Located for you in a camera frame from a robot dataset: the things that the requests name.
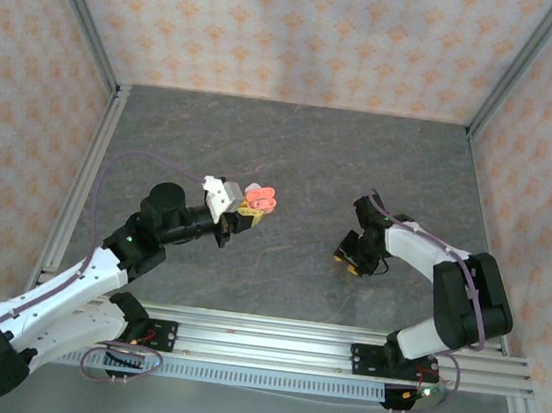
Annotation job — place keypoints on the pink earbud charging case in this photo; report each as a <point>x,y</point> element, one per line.
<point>262,201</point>

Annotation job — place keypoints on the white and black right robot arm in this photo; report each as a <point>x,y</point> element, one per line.
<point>471,301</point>

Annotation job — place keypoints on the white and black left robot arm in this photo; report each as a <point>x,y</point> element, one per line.
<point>69,287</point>

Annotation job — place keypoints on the circuit board with lights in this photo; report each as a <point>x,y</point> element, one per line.
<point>406,395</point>

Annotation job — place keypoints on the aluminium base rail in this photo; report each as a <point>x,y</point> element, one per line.
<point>264,341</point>

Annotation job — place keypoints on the aluminium frame post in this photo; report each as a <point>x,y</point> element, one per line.
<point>517,70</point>
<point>85,17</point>

